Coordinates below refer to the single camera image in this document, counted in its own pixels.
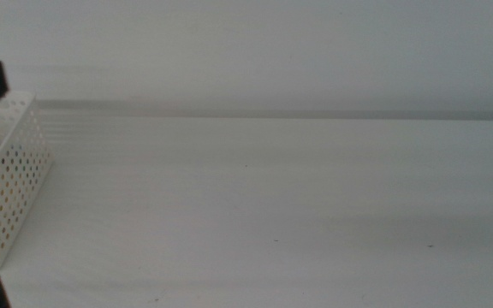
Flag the white perforated plastic basket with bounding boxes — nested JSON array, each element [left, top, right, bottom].
[[0, 90, 54, 270]]

